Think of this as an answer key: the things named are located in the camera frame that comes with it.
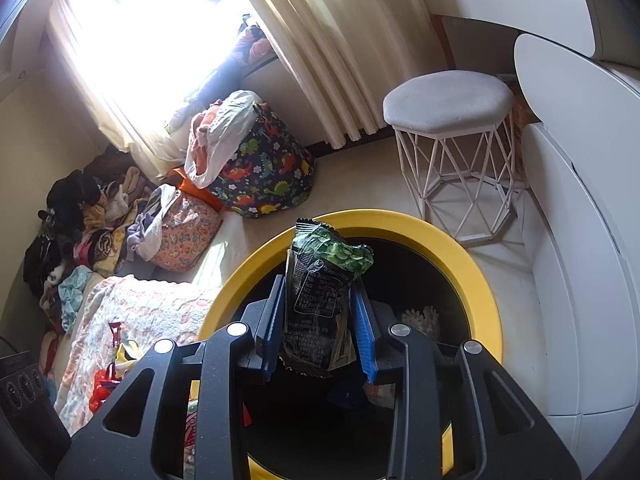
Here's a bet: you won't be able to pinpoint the light blue cloth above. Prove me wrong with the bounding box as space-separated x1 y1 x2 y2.
59 265 97 334

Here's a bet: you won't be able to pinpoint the orange white printed blanket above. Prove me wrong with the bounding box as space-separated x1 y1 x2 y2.
55 275 224 436

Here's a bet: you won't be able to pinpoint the white dressing table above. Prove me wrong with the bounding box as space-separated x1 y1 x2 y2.
419 0 609 59

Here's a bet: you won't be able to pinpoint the pile of mixed clothes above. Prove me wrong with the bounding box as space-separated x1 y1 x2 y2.
22 145 168 311

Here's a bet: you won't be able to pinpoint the cream curtain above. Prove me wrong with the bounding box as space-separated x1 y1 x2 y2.
46 0 187 182
220 0 437 149

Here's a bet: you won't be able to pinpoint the red candy wrappers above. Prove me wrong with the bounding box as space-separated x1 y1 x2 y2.
89 364 127 412

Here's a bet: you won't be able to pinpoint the clothes on window ledge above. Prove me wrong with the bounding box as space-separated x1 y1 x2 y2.
164 12 274 132

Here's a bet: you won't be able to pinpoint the black green snack packet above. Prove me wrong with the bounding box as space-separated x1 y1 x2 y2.
277 217 376 380

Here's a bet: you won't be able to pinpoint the pink red cloth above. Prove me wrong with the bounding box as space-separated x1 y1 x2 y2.
39 330 64 377

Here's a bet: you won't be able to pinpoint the dinosaur print laundry hamper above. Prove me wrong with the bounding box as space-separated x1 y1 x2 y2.
206 102 317 219

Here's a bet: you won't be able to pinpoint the black yellow rim trash can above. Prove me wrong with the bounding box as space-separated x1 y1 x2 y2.
197 210 504 480

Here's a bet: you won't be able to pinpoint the pink patterned fabric bag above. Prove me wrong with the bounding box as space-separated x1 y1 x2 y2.
147 185 224 272

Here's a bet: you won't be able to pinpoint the white plastic bag of clothes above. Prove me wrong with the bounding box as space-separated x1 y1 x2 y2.
184 90 262 189

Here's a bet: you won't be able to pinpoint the blue wrapper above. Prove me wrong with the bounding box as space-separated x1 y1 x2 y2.
329 384 367 412

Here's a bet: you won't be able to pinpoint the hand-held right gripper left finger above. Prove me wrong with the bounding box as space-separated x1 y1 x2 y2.
55 275 288 480

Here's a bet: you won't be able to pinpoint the yellow wrapper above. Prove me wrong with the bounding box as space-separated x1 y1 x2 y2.
116 339 142 367

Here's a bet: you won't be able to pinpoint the purple white cloth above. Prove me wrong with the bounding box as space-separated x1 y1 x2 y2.
126 184 182 262

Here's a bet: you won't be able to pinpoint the white printed plastic bag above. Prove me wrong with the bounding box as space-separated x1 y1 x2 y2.
362 380 397 407

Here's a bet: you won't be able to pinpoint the white foam net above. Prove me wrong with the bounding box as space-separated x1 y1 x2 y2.
400 305 442 337

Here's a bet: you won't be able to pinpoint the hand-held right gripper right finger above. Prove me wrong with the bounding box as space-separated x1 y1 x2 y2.
350 287 583 480

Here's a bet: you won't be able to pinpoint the orange bag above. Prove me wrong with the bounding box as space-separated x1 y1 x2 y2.
167 167 222 212

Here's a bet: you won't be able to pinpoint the white wire frame stool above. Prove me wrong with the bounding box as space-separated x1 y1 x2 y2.
382 71 532 247

